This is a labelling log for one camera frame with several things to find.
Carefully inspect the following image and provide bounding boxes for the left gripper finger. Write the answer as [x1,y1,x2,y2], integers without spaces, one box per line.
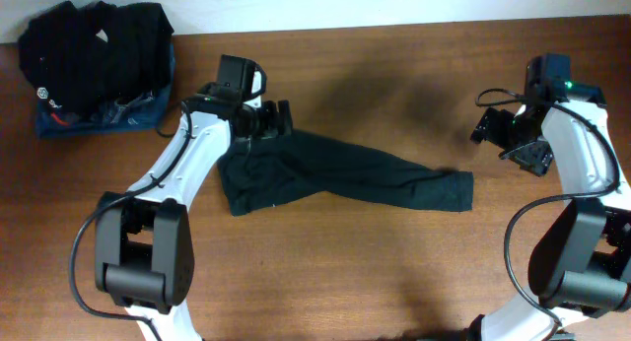
[277,100,293,136]
[262,101,279,137]

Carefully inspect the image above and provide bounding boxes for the dark teal t-shirt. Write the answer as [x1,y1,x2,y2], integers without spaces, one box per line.
[218,130,474,216]

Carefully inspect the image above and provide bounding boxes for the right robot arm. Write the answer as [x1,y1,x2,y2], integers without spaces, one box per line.
[467,80,630,340]

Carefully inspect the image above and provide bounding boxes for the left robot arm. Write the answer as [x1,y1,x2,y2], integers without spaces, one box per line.
[95,86,293,340]

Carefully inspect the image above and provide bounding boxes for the folded blue jeans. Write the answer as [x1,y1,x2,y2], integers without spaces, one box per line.
[19,36,175,138]

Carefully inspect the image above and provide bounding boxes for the black folded sweater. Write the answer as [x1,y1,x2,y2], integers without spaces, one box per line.
[18,1,174,115]

